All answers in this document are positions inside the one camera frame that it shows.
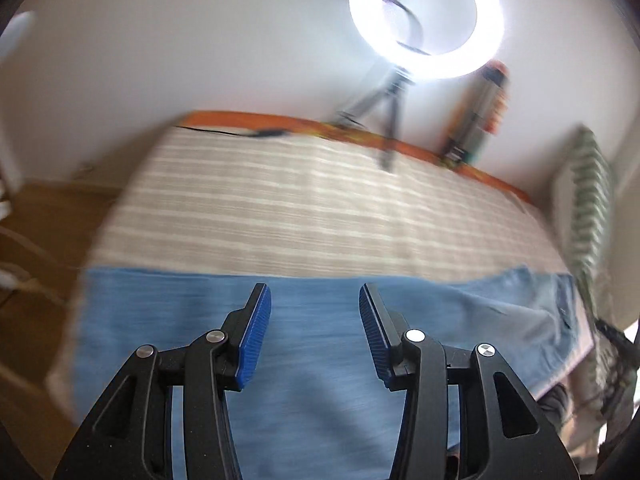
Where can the silver folded tripod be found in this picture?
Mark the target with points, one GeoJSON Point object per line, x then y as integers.
{"type": "Point", "coordinates": [477, 110]}

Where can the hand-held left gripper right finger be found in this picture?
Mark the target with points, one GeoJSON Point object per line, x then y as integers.
{"type": "Point", "coordinates": [375, 340]}

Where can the blue denim pants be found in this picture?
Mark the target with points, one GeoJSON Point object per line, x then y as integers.
{"type": "Point", "coordinates": [310, 360]}

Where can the orange floral bed sheet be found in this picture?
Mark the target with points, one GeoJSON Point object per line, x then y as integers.
{"type": "Point", "coordinates": [225, 118]}

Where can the beige plaid blanket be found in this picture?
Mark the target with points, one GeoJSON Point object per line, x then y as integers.
{"type": "Point", "coordinates": [275, 210]}

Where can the black mini tripod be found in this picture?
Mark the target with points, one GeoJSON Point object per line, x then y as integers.
{"type": "Point", "coordinates": [392, 110]}

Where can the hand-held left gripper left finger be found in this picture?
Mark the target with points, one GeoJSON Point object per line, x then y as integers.
{"type": "Point", "coordinates": [255, 345]}

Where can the dark grey object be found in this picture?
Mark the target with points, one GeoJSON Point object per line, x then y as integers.
{"type": "Point", "coordinates": [555, 402]}

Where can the green leaf-print pillow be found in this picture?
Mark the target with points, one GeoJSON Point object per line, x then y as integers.
{"type": "Point", "coordinates": [590, 185]}

